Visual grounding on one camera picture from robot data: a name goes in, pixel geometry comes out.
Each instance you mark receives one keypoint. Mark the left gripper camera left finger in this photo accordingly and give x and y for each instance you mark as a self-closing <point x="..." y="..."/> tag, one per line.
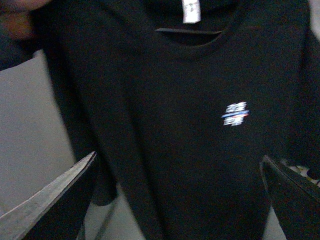
<point x="57" y="211"/>

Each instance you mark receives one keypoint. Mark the person's hand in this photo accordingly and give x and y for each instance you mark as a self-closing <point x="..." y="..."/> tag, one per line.
<point x="15" y="16"/>

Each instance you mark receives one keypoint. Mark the black clothes hanger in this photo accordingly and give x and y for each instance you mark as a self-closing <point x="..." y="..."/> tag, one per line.
<point x="185" y="31"/>

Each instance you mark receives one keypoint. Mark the black sweatshirt with chest logo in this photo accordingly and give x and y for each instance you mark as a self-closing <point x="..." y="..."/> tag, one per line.
<point x="182" y="121"/>

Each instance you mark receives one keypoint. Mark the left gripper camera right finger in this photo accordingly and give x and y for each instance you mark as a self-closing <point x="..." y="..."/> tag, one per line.
<point x="294" y="199"/>

